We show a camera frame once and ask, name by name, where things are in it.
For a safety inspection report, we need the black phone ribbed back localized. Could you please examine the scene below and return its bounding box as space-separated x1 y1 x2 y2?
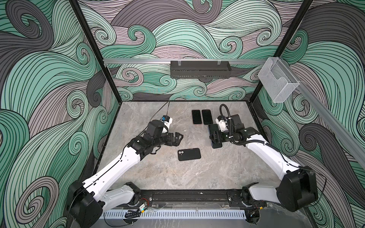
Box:
192 110 202 124

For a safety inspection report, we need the black phone case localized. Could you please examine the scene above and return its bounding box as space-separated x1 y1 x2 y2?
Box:
178 148 201 162

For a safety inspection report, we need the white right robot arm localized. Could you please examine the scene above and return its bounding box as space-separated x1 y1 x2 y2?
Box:
208 124 318 212

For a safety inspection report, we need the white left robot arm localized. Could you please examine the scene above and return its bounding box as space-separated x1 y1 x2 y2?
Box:
65 133 183 228

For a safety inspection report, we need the black phone glossy screen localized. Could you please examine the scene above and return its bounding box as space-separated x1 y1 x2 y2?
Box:
202 109 213 125

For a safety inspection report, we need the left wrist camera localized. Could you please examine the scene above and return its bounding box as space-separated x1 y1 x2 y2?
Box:
146 115 173 138

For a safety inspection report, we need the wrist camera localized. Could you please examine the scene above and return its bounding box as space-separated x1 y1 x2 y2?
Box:
146 115 173 138
215 104 245 133

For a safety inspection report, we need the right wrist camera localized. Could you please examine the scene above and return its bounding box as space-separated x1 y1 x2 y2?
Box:
215 104 245 133

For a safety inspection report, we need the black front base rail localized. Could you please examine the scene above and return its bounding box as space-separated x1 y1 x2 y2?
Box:
130 189 267 209

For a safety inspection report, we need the black wall tray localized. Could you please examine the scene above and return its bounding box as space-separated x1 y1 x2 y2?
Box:
170 60 232 79

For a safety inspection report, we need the white slotted cable duct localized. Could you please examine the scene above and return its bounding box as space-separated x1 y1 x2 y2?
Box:
99 209 247 220

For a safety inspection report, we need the clear plastic wall bin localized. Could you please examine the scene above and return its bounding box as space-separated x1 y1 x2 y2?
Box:
258 57 299 103

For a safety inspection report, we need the aluminium back wall rail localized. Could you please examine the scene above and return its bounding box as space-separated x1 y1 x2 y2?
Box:
103 58 269 66

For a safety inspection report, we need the aluminium wall rail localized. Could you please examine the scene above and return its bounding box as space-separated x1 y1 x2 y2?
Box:
103 58 269 66
280 59 365 167

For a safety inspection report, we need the aluminium right wall rail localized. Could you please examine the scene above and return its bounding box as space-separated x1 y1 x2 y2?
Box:
280 59 365 167

